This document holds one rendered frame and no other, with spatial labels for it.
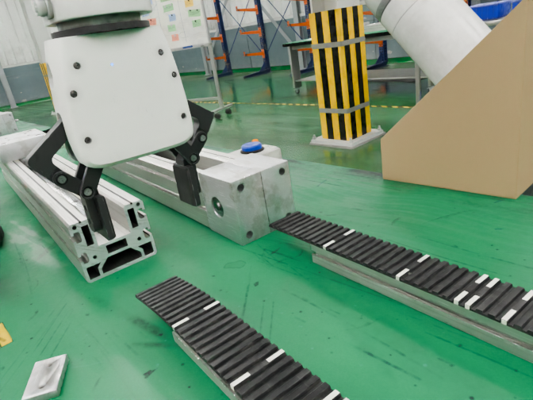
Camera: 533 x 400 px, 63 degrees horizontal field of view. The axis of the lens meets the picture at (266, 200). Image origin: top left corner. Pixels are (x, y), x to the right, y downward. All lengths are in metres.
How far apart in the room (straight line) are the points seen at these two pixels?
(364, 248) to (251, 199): 0.18
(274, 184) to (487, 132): 0.30
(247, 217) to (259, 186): 0.05
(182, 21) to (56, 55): 5.96
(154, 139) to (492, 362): 0.33
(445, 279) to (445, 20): 0.50
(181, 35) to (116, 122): 5.99
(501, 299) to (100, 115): 0.36
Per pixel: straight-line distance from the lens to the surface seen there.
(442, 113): 0.69
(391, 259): 0.47
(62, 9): 0.36
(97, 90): 0.36
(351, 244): 0.50
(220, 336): 0.40
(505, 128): 0.67
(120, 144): 0.36
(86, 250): 0.61
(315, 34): 3.87
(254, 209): 0.60
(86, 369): 0.48
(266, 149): 0.83
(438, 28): 0.82
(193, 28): 6.20
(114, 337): 0.50
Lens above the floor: 1.05
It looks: 21 degrees down
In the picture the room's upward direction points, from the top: 10 degrees counter-clockwise
